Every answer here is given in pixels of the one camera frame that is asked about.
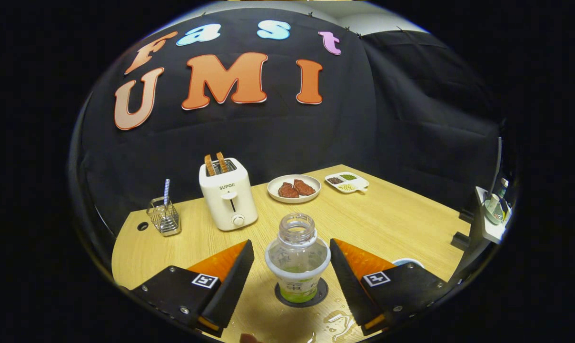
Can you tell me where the clear plastic juice bottle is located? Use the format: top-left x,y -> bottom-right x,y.
265,212 -> 331,304

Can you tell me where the white divided condiment dish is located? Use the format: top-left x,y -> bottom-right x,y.
325,171 -> 370,194

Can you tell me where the dark round coaster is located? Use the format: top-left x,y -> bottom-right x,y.
274,278 -> 329,308

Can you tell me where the white cup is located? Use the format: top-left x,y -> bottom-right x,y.
392,258 -> 425,270

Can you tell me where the wooden table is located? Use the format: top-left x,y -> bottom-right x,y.
111,164 -> 473,343

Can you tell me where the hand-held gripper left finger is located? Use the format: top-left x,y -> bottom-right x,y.
130,239 -> 255,338

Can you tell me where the white side shelf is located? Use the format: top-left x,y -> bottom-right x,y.
476,186 -> 513,245

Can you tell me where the white round plate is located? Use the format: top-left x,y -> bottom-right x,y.
267,174 -> 322,204

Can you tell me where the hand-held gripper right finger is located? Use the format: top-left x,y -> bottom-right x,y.
329,238 -> 447,335

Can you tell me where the wire utensil holder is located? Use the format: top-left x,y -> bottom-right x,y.
146,196 -> 182,237

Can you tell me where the cream toaster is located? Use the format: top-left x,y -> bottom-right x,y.
198,158 -> 259,232

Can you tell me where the black backdrop cloth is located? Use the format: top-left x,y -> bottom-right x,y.
71,7 -> 505,239

